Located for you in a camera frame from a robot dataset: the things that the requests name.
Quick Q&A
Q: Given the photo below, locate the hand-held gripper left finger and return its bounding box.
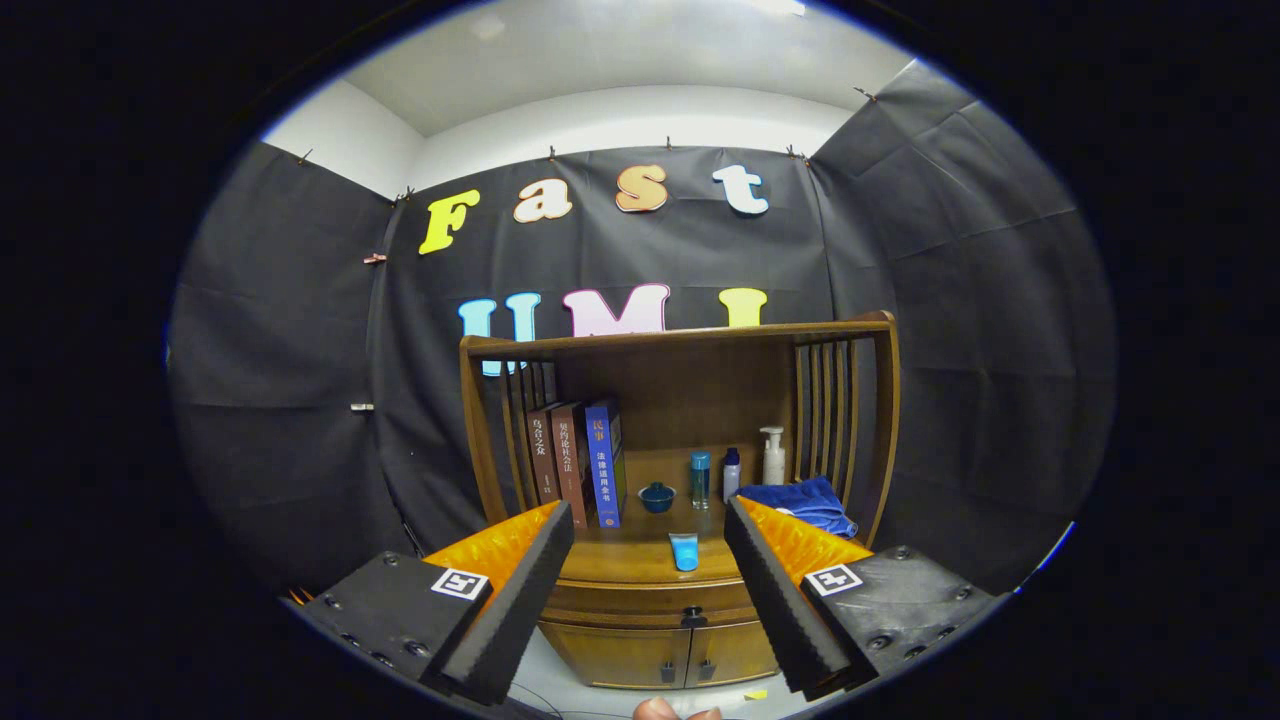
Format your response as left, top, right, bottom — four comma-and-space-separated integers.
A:
295, 501, 576, 706

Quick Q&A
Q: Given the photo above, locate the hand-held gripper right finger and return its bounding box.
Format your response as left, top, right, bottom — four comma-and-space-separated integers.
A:
722, 496, 1002, 702

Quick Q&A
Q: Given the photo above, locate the wooden drawer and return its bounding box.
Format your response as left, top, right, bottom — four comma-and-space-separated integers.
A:
545, 578, 763, 631

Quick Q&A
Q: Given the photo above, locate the wooden cabinet door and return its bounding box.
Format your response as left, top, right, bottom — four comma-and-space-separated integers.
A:
540, 622, 693, 691
688, 620, 783, 687

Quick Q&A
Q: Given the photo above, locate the wooden countertop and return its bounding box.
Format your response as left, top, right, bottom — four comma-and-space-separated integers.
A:
555, 450, 863, 584

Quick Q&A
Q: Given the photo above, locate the wooden cabinet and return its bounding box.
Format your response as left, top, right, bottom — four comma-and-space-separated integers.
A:
460, 310, 901, 691

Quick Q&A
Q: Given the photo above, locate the folded blue towel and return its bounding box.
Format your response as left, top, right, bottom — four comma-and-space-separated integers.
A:
737, 476, 859, 539

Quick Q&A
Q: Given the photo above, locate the brown book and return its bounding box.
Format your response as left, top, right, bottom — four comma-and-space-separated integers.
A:
525, 405, 566, 534
550, 402, 596, 529

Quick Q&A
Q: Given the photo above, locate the blue book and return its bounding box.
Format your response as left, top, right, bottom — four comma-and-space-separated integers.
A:
585, 399, 628, 529

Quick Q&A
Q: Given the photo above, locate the black backdrop cloth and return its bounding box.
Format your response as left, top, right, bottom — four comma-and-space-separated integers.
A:
168, 60, 1116, 601

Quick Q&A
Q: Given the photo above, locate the thin floor cable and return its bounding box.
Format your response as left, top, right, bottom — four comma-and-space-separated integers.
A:
510, 682, 601, 720

